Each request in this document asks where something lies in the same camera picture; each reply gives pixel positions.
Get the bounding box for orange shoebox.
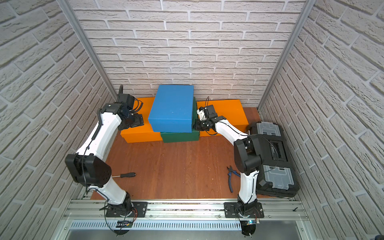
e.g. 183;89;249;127
208;100;249;132
121;98;163;143

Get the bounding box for blue shoebox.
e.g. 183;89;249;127
148;85;194;133

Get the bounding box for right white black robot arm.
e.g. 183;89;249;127
194;105;262;216

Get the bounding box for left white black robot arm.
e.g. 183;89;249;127
65;91;144;217

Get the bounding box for green shoebox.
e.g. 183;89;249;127
161;98;200;143

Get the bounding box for black grey toolbox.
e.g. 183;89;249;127
247;122;300;198

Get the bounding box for left corner aluminium profile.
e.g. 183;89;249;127
58;0;118;100

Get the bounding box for corner aluminium profile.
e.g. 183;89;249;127
257;0;316;110
58;0;118;100

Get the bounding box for right corner aluminium profile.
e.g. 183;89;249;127
257;0;316;110

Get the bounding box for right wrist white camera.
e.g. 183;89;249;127
197;107;208;121

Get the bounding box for blue handled pliers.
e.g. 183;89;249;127
227;166;241;193

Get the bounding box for black handled screwdriver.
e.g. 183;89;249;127
112;172;136;178

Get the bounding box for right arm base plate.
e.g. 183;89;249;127
224;201;265;219

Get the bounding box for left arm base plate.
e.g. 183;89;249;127
106;202;148;218

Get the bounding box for aluminium front rail frame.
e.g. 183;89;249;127
52;198;316;240

